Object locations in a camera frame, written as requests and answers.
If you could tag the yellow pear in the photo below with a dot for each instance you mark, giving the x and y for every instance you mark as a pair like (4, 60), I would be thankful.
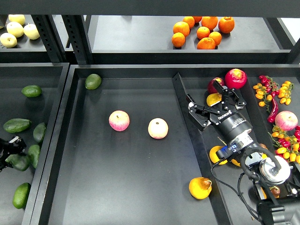
(212, 153)
(200, 187)
(235, 162)
(275, 190)
(213, 99)

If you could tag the green avocado upper left tray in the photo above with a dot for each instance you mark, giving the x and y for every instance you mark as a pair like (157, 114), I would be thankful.
(31, 91)

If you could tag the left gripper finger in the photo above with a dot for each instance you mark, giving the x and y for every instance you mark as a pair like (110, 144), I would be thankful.
(16, 145)

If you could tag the orange pile on shelf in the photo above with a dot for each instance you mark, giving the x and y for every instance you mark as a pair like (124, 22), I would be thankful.
(209, 33)

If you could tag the black shelf upright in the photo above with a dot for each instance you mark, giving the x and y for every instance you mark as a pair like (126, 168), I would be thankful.
(78, 37)

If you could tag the red chili pepper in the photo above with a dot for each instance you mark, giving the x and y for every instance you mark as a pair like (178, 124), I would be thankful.
(274, 111)

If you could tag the avocado beside tray wall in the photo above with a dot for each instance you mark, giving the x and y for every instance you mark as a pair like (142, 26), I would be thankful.
(33, 153)

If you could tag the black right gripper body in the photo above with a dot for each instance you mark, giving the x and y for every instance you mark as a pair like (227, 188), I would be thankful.
(230, 124)

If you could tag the pale pear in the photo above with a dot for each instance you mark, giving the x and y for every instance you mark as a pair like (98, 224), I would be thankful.
(8, 40)
(15, 28)
(30, 30)
(17, 18)

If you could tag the light green avocado bottom left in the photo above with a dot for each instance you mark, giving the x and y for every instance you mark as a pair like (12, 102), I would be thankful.
(21, 195)

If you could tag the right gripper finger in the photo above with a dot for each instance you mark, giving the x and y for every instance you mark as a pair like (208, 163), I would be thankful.
(200, 115)
(227, 94)

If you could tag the black centre tray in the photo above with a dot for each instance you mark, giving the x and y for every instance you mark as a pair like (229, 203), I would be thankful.
(94, 175)

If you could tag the dark green avocado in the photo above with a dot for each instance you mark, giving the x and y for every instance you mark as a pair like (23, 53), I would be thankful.
(19, 162)

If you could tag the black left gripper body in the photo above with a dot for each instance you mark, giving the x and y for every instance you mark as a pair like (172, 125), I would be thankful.
(4, 154)

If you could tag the light green avocado top corner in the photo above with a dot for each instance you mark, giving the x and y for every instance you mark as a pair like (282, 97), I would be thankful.
(93, 81)

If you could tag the pink red apple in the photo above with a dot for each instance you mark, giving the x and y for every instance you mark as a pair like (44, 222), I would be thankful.
(119, 120)

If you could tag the pale pear right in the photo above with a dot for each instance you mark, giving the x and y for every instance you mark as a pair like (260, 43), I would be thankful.
(30, 30)

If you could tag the cherry tomato bunch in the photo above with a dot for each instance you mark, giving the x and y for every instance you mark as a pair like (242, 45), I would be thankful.
(286, 145)
(267, 90)

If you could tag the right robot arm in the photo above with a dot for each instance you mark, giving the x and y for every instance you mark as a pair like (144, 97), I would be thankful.
(273, 178)

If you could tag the dark avocado left tray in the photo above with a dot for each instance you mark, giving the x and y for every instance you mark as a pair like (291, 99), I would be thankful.
(16, 125)

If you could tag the dark red apple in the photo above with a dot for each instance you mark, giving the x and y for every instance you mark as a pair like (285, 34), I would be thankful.
(210, 88)

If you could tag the pale pear middle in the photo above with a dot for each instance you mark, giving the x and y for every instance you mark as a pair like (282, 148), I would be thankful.
(15, 28)

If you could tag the pale pear top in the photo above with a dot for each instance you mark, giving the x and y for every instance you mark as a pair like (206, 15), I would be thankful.
(17, 18)

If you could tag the pale pear front left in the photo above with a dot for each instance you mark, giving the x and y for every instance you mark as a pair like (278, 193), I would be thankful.
(8, 40)

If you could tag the upright avocado left tray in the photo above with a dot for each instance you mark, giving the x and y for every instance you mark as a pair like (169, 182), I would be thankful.
(39, 132)

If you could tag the black left tray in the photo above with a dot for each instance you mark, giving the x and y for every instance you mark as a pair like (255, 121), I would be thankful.
(14, 77)

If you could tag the upper cherry tomato bunch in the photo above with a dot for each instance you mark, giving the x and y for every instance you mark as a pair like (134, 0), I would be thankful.
(267, 90)

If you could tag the black tray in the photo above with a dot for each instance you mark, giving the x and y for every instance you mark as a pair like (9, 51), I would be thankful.
(14, 77)
(94, 175)

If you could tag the pale yellow pink apple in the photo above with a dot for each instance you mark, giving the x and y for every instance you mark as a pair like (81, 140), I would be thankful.
(158, 128)

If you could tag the black tray divider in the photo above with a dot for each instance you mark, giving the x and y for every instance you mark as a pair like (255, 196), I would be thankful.
(216, 197)

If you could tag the bright red apple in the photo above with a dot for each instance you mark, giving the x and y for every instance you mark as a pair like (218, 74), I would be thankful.
(235, 78)

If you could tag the pink apple right side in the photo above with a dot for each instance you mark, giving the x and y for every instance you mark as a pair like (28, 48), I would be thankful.
(286, 120)

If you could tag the lower cherry tomato bunch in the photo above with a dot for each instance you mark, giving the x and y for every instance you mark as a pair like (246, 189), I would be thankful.
(286, 145)

